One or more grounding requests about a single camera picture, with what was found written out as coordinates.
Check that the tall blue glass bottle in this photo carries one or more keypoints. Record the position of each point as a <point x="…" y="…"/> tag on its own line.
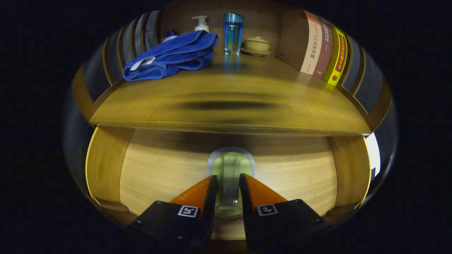
<point x="233" y="35"/>

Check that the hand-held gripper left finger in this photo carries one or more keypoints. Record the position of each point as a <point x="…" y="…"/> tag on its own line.
<point x="208" y="218"/>

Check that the wooden countertop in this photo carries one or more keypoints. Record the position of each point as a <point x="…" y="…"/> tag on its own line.
<point x="282" y="98"/>

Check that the beige book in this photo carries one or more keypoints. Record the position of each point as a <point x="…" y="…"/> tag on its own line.
<point x="312" y="46"/>

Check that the wooden cabinet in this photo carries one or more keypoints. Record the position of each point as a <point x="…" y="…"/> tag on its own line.
<point x="272" y="21"/>

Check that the small blue-capped bottle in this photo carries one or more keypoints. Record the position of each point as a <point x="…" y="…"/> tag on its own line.
<point x="170" y="34"/>

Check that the brown book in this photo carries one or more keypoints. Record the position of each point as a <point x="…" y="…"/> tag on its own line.
<point x="324" y="53"/>

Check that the wooden drawer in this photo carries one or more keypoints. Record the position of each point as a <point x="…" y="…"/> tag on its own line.
<point x="162" y="169"/>

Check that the beige lidded teacup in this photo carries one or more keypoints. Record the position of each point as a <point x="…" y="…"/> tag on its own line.
<point x="256" y="44"/>

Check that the yellow book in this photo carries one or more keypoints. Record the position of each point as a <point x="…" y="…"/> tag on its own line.
<point x="337" y="60"/>

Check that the blue folded towel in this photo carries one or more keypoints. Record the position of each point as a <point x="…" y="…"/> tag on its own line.
<point x="176" y="53"/>

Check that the white pump bottle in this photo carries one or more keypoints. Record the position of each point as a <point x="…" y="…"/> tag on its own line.
<point x="202" y="25"/>

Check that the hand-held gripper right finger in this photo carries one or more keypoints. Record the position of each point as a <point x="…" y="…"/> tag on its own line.
<point x="246" y="218"/>

